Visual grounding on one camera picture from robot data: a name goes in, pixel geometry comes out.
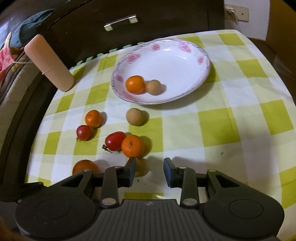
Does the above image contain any dark wooden cabinet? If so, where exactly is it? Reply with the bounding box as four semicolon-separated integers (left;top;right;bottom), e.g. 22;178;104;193
38;1;225;68

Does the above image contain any brown wooden wardrobe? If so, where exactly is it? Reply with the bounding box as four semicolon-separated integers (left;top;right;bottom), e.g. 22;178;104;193
265;0;296;61

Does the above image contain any brown longan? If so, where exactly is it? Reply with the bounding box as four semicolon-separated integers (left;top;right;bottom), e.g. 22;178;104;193
135;159;147;177
145;79;162;95
126;108;144;126

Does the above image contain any white charger cable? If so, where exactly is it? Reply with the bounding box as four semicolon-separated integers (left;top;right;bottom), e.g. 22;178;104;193
226;6;239;25

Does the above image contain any grey padded cushion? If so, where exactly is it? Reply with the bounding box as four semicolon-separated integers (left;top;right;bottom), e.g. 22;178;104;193
1;58;42;149

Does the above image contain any pink floral fabric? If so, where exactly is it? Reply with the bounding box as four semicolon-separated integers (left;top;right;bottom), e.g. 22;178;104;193
0;32;23;82

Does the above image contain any yellow checkered tablecloth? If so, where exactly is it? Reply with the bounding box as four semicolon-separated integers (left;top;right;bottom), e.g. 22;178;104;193
26;30;295;240

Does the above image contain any large orange-red tomato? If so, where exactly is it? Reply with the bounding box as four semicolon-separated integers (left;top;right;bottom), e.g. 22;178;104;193
72;159;100;175

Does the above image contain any silver drawer handle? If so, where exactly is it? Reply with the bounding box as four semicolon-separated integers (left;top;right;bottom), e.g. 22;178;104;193
104;15;138;32

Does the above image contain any white floral porcelain plate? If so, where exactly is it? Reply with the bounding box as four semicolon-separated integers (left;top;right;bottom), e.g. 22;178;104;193
111;39;211;105

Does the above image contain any orange tangerine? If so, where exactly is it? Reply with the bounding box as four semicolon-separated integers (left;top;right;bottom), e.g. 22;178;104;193
125;75;145;94
121;135;145;158

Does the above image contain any wall power outlet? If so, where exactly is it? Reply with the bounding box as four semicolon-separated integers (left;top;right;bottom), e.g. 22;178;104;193
224;4;249;22

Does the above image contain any green foam mat edge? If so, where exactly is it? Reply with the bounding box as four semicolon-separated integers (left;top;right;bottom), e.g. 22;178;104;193
70;44;134;70

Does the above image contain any pink ribbed cylindrical case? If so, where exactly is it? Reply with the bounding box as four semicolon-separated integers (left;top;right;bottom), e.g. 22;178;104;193
24;34;74;92

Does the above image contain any blue cloth pile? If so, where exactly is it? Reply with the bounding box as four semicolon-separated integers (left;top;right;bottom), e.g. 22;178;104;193
10;9;54;48

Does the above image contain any oblong red cherry tomato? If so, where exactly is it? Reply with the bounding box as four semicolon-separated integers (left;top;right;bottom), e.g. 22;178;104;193
102;131;127;153

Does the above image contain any small orange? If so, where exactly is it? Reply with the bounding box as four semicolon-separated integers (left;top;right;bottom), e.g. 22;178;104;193
85;110;103;128

